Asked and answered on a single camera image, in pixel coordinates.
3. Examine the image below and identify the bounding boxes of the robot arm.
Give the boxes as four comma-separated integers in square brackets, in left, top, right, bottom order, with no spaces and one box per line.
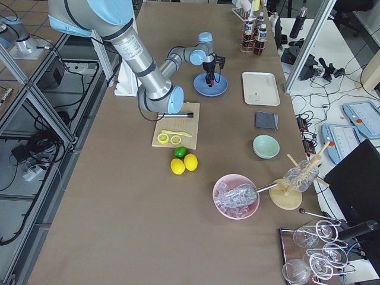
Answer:
[48,0,216,113]

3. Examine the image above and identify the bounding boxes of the wooden stand with round base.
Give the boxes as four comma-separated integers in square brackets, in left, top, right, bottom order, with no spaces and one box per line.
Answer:
[269,141,330,210]

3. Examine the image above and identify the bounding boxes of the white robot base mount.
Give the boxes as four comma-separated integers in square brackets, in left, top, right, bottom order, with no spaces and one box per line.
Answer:
[114,60,141,97]

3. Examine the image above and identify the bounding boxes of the yellow lemon upper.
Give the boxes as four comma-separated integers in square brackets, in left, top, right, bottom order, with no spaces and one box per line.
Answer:
[183,154,198,171]

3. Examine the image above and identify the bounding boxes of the wine glass lower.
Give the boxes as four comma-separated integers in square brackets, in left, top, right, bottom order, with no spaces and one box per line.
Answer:
[282,259,311,284]

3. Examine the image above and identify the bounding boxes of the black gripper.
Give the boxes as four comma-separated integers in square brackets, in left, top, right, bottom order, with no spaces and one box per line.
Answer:
[202,55,216,87]

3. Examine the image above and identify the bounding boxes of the black monitor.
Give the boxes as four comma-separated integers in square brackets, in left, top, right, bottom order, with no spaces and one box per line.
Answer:
[324,139,379,224]

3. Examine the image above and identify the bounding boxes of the white cup rack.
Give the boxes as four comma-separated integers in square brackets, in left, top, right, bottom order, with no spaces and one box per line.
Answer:
[232,0,261,22]

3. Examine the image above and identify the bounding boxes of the steel muddler black tip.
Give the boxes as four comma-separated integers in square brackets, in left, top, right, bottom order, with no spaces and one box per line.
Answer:
[158,112,194,118]

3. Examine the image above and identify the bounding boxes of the black water bottle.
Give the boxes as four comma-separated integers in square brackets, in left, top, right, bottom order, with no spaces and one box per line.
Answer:
[289,7,308,39]

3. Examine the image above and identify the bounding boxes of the glass mug on stand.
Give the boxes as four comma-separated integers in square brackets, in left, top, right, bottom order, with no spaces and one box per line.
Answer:
[283,160,319,192]

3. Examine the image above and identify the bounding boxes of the steel ice scoop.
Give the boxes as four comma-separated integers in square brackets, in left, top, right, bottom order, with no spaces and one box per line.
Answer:
[225,182,278,208]

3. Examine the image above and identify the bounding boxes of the blue plate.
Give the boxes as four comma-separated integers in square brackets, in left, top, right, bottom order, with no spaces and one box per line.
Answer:
[193,72,228,97]

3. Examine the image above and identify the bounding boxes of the drink bottle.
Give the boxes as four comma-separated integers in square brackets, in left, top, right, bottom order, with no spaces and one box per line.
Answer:
[254,24,267,55]
[255,11,265,30]
[242,17,255,49]

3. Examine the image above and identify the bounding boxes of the teach pendant far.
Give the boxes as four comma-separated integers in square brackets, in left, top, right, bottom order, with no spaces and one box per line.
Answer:
[342,101,379,140]

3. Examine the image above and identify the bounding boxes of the yellow plastic knife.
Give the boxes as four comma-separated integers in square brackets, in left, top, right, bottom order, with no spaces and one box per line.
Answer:
[161,129,193,138]

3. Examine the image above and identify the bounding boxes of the yellow lemon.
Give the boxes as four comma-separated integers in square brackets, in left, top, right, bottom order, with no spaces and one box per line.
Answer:
[183,154,198,171]
[170,158,185,175]

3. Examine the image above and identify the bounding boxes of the wine glass upper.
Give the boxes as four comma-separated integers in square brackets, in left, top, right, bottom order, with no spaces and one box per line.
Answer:
[293,226,319,249]

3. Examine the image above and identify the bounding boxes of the lemon slice on board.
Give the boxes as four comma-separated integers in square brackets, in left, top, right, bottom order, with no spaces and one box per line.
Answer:
[170,135,182,145]

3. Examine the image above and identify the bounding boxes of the green lime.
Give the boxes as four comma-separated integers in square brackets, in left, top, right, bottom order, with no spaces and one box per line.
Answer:
[174,146,188,159]

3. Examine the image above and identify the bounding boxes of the mint green bowl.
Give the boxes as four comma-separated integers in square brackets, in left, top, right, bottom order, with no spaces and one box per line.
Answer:
[252,135,280,159]

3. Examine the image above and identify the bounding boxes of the top drink bottle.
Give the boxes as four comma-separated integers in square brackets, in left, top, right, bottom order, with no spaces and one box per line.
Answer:
[254,24,267,55]

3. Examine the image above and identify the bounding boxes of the lower middle drink bottle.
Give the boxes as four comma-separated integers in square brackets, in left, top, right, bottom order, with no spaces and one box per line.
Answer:
[242,17,255,49]

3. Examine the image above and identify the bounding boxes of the teach pendant near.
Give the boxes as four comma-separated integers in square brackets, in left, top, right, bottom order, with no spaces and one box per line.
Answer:
[321,123,365,164]

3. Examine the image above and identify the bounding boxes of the copper wire bottle rack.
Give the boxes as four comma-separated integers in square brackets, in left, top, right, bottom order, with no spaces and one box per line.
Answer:
[240,17,262,53]

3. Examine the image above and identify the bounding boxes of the cream rabbit tray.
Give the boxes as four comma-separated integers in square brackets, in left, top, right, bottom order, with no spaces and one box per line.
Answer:
[242,71,280,106]

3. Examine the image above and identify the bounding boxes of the wine glass rack tray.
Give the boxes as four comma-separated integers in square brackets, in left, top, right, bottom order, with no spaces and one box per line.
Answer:
[278,218,356,284]

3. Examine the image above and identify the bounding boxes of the grey folded cloth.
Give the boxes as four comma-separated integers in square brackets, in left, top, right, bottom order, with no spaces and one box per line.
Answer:
[255,111,278,131]

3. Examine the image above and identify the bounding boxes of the lemon half on board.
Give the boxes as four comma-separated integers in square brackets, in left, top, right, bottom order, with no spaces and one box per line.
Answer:
[157,133,170,144]

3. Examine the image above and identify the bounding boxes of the teach pendant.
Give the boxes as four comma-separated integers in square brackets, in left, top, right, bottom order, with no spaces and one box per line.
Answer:
[342,101,379,140]
[321,123,365,164]

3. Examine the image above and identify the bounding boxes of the lower outer drink bottle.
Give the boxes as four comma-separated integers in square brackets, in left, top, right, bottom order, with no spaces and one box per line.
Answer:
[255,11,265,30]

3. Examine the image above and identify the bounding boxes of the pink bowl of ice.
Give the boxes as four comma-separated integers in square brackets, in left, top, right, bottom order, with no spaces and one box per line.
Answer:
[212,174,260,220]

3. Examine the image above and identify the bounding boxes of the yellow lemon lower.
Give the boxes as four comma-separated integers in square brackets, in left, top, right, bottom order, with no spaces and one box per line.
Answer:
[170,158,185,175]

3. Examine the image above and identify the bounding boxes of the bamboo cutting board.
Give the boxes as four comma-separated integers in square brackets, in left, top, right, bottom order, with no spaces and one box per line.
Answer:
[151,103,200,150]

